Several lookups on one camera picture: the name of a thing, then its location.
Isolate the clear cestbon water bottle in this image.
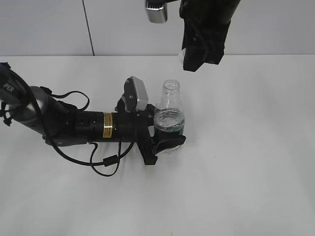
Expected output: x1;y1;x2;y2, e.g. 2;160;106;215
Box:
154;80;185;140

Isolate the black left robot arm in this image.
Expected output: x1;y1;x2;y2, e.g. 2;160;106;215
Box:
0;62;186;165

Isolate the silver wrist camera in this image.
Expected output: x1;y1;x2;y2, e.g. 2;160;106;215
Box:
124;76;149;112
145;0;167;24

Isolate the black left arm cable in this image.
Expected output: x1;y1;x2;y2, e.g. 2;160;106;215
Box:
0;62;135;177

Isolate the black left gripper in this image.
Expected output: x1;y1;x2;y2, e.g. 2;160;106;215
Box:
114;98;186;165

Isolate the white green bottle cap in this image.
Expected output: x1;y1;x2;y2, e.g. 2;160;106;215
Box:
178;48;186;64

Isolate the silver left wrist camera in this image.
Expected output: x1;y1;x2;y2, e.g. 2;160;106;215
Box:
124;76;149;112

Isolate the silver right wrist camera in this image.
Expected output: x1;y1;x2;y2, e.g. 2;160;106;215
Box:
145;0;167;24

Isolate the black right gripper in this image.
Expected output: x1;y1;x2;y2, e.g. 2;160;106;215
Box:
179;0;240;72

